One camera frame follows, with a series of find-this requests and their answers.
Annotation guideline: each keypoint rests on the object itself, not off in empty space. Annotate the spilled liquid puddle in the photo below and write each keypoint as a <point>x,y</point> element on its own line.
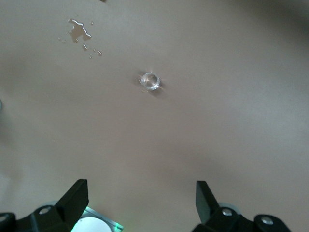
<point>77,31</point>

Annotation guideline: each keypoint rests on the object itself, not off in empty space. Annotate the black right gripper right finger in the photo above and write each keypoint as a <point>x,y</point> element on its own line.
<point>217,220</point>

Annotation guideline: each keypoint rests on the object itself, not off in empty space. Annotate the brown table cover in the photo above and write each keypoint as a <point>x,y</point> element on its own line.
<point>217,120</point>

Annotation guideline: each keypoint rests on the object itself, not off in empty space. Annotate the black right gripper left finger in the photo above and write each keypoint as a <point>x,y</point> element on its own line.
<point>60,217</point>

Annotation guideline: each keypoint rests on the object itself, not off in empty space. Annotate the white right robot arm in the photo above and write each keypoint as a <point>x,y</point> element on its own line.
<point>91,226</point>

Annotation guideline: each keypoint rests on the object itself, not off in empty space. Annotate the small clear glass cup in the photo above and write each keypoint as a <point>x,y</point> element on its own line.
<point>150,81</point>

